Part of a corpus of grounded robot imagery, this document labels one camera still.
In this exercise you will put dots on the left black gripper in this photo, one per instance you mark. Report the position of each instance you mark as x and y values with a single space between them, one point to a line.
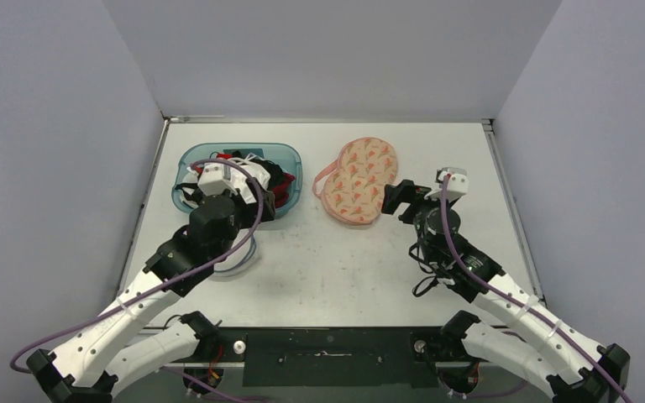
251 211

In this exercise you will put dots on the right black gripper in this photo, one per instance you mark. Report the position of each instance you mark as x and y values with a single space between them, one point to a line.
416 196

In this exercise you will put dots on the white black bra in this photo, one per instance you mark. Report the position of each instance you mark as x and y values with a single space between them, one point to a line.
187 196

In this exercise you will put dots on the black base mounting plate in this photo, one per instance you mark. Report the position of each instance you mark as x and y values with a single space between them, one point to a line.
334 356

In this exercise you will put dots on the dark red lace bra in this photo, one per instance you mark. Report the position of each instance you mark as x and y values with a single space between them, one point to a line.
279 186

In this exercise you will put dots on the teal plastic bin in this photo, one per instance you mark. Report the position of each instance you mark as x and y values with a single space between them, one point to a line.
283 154

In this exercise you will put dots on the peach floral padded bra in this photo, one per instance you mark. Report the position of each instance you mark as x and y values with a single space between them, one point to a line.
351 189

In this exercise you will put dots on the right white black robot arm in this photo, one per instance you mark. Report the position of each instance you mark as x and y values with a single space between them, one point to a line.
535 345

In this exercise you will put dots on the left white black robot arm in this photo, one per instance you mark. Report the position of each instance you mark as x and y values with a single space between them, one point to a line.
100 361

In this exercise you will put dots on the white satin bra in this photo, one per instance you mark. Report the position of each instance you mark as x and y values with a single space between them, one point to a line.
256 170

